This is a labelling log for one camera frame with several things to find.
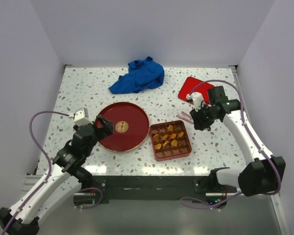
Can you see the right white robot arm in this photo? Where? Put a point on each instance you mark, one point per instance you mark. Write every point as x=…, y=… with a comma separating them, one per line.
x=263, y=172

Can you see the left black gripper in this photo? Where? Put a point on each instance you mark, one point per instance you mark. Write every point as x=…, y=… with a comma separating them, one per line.
x=106, y=129

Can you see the blue crumpled cloth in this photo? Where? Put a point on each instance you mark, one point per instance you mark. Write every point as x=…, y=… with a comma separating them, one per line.
x=142, y=75

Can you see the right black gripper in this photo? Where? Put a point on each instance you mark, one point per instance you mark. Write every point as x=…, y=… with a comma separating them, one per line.
x=199, y=124

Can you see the pink metal tongs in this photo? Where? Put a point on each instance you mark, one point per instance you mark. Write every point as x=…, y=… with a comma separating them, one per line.
x=186, y=117

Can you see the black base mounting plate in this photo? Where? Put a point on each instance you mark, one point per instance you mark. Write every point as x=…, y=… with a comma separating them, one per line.
x=157, y=188

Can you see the round cookie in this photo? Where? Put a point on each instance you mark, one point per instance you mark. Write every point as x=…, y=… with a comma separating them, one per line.
x=158, y=146
x=156, y=137
x=174, y=143

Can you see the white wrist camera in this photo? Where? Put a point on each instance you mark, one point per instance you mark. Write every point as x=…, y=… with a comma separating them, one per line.
x=197, y=99
x=81, y=117

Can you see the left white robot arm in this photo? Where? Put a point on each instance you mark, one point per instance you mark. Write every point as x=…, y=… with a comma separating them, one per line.
x=65, y=175

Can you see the round dark red tray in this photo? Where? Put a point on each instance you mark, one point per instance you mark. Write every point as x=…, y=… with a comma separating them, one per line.
x=130, y=125

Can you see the red compartment cookie box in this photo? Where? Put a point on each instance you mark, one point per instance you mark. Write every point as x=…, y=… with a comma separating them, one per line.
x=169, y=152

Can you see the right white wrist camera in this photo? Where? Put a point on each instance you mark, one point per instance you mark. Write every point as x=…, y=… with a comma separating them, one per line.
x=197, y=99

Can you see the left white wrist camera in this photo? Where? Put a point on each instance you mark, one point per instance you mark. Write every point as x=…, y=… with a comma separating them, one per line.
x=81, y=117

